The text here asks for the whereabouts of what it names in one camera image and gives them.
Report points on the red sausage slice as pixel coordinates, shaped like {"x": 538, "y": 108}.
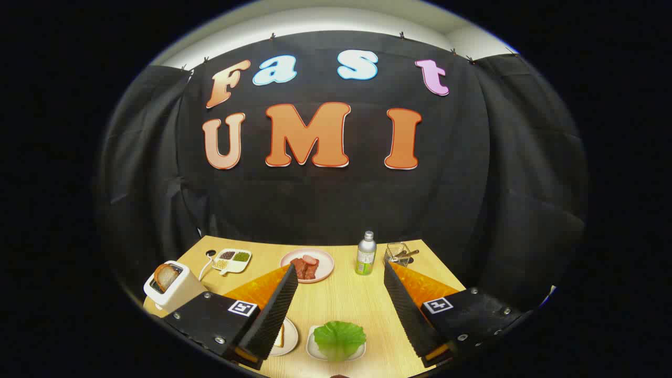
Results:
{"x": 310, "y": 259}

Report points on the dark red beans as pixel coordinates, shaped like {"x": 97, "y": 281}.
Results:
{"x": 227, "y": 255}

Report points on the white divided tray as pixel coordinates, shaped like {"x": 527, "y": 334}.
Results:
{"x": 237, "y": 265}

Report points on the round white plate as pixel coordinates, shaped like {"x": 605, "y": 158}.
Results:
{"x": 290, "y": 336}

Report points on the toasted bread slice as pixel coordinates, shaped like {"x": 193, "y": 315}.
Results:
{"x": 165, "y": 277}

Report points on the green lettuce leaf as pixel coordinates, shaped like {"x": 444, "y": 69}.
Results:
{"x": 340, "y": 338}

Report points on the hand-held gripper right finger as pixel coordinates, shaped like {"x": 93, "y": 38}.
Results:
{"x": 412, "y": 315}

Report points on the silver bottle with green label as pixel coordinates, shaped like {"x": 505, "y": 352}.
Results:
{"x": 366, "y": 257}

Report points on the white bread slice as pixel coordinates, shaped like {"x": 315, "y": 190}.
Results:
{"x": 280, "y": 336}

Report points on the white toaster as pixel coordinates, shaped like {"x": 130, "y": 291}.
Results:
{"x": 181, "y": 296}

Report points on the green mung beans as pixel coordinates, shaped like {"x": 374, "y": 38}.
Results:
{"x": 241, "y": 256}

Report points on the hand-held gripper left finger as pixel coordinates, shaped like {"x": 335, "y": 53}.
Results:
{"x": 273, "y": 315}

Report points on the small square white plate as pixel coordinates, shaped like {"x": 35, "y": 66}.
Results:
{"x": 311, "y": 344}

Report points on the pink plate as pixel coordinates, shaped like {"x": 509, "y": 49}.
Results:
{"x": 324, "y": 265}

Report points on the yellow soybeans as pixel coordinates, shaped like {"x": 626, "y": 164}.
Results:
{"x": 222, "y": 264}

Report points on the brown meat pieces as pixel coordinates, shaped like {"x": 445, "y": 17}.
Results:
{"x": 302, "y": 270}

